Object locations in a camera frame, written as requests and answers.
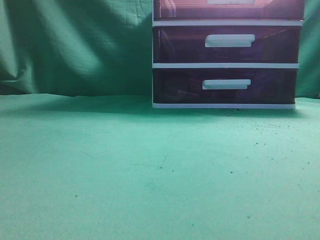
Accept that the dark translucent drawer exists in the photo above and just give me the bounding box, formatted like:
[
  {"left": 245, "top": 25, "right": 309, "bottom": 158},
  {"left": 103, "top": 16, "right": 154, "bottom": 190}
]
[
  {"left": 152, "top": 26, "right": 301, "bottom": 64},
  {"left": 152, "top": 68, "right": 297, "bottom": 105},
  {"left": 153, "top": 0, "right": 305, "bottom": 20}
]

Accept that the green cloth backdrop and cover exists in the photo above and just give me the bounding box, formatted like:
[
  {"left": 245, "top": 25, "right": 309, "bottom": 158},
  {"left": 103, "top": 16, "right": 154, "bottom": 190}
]
[{"left": 0, "top": 0, "right": 320, "bottom": 240}]

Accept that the white plastic drawer cabinet frame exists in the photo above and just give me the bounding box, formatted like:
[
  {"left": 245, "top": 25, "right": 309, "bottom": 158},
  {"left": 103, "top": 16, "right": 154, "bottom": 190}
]
[{"left": 152, "top": 2, "right": 304, "bottom": 109}]

